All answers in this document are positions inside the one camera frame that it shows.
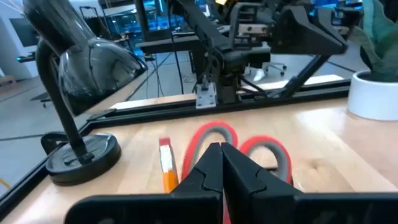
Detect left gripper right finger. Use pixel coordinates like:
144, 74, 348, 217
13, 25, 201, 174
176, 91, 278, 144
221, 141, 398, 224

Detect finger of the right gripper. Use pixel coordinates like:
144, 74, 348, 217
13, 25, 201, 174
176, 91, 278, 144
269, 5, 349, 57

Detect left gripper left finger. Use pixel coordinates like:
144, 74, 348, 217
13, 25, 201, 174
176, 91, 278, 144
64, 142, 224, 224

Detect orange pencil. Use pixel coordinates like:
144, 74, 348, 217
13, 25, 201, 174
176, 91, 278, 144
158, 137, 180, 194

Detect red handled scissors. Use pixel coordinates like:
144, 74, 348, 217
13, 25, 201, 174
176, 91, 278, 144
181, 121, 294, 224

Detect office chair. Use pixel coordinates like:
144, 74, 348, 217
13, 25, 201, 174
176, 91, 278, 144
261, 61, 287, 77

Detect green plant in white pot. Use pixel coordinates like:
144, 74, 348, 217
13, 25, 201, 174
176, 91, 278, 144
346, 0, 398, 122

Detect black desk lamp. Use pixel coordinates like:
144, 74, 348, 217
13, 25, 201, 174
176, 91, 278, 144
21, 0, 149, 187

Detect black aluminium table frame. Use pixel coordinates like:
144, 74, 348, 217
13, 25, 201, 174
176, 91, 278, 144
0, 54, 352, 215

